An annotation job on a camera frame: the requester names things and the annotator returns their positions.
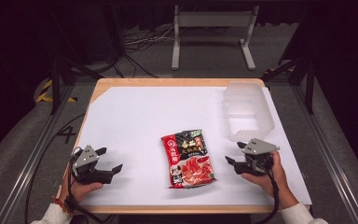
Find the black floor cable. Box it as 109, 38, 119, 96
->
24, 113, 87, 224

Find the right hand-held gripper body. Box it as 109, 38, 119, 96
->
234, 138, 281, 177

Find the yellow and black floor tape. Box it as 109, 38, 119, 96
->
34, 78, 78, 104

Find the white metal stand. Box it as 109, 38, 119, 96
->
171, 4, 260, 71

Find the black tripod stand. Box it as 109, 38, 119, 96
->
47, 6, 104, 116
260, 46, 317, 116

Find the person's right hand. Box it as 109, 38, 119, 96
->
240, 150, 289, 199

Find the red and black food packet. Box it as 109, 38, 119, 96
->
160, 128, 217, 190

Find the bundle of floor cables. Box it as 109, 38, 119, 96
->
115, 25, 175, 78

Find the red bracelet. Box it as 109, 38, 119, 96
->
52, 195, 73, 215

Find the aluminium rail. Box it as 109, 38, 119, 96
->
291, 83, 358, 224
0, 83, 76, 224

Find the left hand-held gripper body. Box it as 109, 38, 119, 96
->
71, 145, 113, 185

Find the person's left hand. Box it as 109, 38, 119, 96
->
58, 178, 104, 203

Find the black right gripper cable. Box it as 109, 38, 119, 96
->
251, 157, 282, 224

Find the white paper sheet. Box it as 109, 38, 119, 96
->
79, 86, 313, 207

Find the clear plastic container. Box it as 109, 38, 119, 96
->
222, 81, 276, 143

